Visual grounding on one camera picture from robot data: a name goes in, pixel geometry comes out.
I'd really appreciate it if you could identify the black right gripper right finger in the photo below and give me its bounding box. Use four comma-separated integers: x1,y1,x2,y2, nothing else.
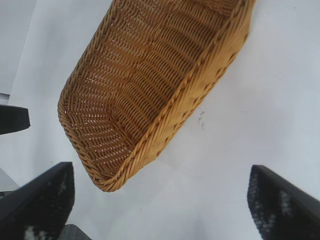
246,164,320,240

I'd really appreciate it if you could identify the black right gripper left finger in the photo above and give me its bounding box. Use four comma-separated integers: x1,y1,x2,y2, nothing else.
0,161,76,240

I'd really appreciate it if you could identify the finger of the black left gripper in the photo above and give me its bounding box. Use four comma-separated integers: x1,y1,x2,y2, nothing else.
0,104,31,136

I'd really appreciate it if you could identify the tan woven wicker basket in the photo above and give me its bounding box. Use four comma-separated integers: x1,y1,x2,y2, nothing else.
56,0,257,193

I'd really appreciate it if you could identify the grey mesh textured object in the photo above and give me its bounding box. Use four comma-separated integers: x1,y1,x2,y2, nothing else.
59,223,94,240

